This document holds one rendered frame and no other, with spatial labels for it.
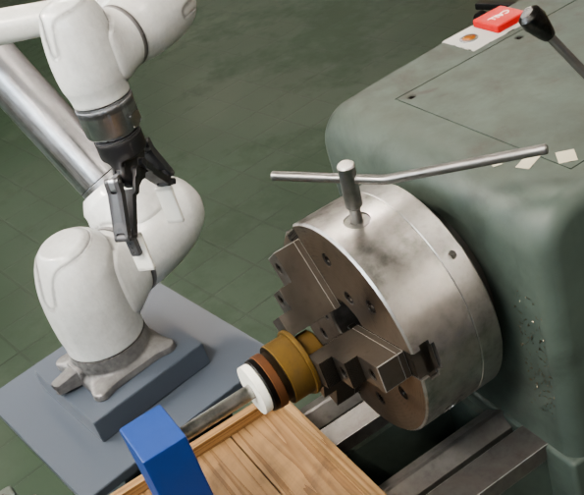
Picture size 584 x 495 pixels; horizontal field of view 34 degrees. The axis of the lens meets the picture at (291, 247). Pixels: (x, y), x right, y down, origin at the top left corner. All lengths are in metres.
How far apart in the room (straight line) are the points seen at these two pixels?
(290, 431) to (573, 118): 0.60
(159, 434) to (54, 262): 0.60
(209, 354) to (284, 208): 1.91
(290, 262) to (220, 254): 2.34
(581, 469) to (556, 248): 0.36
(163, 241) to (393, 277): 0.76
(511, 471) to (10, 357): 2.49
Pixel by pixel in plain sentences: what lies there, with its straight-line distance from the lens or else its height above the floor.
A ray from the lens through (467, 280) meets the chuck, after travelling 1.16.
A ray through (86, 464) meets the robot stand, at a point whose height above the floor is 0.75.
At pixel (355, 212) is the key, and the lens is 1.17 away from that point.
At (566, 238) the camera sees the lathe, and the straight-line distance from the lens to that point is 1.12.
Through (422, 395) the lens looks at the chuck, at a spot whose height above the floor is 1.06.
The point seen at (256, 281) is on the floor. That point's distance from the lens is 3.37.
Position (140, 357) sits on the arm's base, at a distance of 1.81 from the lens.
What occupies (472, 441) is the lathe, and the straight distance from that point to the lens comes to 1.39.
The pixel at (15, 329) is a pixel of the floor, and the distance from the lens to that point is 3.69.
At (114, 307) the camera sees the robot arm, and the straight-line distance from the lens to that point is 1.74.
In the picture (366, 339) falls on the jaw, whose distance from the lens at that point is 1.20.
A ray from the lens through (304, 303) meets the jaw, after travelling 1.24.
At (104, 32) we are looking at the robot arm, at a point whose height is 1.45.
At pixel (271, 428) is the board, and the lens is 1.46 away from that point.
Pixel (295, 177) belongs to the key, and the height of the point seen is 1.31.
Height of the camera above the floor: 1.86
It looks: 32 degrees down
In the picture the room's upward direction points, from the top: 19 degrees counter-clockwise
